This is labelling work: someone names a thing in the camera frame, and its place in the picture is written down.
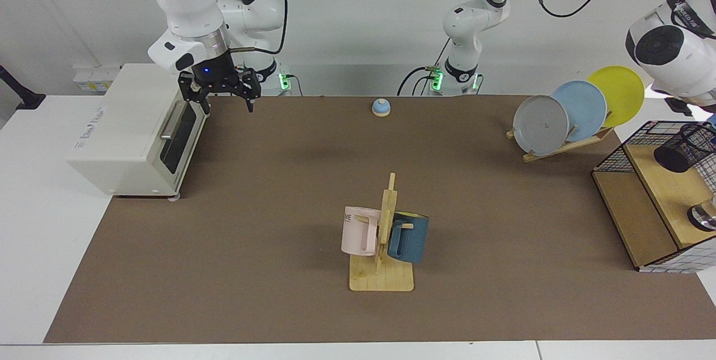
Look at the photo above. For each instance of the black mesh pen holder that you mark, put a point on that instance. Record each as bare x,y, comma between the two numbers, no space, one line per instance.
674,159

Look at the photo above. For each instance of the yellow plate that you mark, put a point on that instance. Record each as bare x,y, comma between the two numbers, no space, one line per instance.
621,89

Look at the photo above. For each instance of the pale toaster oven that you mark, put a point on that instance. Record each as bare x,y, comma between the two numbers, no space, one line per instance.
123,125

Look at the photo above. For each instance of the light blue plate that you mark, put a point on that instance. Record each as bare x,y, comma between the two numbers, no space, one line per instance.
584,105

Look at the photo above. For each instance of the wooden plate rack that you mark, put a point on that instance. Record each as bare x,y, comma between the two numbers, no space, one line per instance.
565,147

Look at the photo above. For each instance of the brown table cloth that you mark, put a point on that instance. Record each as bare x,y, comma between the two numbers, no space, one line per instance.
251,237

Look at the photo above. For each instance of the grey plate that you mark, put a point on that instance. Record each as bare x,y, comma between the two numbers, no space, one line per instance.
540,125

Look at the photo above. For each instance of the pink mug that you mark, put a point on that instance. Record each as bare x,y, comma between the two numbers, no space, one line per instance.
355,234

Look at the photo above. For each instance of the black clamp stand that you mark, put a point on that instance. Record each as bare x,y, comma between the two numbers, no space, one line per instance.
25,100

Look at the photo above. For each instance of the dark teal mug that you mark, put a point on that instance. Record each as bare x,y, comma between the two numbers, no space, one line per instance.
414,240

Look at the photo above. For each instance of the wooden cup stand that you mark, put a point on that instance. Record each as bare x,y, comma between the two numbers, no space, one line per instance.
380,279

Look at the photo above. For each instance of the white wall outlet strip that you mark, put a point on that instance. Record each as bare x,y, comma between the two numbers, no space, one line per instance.
95,77

